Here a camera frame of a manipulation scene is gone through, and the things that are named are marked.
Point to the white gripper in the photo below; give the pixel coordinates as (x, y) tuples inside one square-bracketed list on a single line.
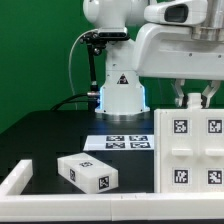
[(170, 52)]

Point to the white door panel with knob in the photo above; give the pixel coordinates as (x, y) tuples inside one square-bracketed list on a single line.
[(211, 151)]

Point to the white cabinet body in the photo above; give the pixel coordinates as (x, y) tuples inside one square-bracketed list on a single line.
[(194, 107)]

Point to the white cabinet top block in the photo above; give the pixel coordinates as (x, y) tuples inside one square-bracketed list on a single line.
[(88, 173)]

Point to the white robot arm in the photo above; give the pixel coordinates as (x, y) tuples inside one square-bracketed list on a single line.
[(122, 94)]

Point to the white sheet with markers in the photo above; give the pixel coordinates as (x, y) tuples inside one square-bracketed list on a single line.
[(119, 142)]

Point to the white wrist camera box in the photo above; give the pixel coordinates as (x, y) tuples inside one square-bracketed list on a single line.
[(177, 12)]

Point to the black camera on stand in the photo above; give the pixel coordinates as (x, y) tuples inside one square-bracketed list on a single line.
[(96, 41)]

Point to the white table border frame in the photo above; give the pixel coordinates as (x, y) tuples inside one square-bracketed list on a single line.
[(17, 207)]

